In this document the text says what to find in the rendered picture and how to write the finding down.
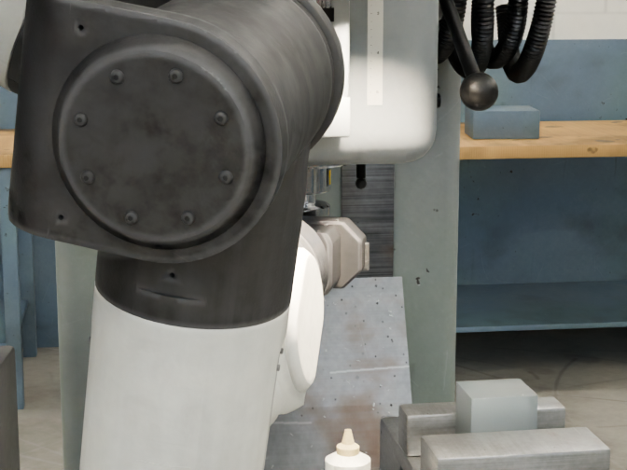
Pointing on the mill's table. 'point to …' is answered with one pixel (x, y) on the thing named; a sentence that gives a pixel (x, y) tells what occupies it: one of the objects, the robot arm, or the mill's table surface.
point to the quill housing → (388, 85)
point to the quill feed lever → (477, 89)
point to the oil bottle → (347, 456)
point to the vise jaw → (516, 450)
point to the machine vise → (405, 445)
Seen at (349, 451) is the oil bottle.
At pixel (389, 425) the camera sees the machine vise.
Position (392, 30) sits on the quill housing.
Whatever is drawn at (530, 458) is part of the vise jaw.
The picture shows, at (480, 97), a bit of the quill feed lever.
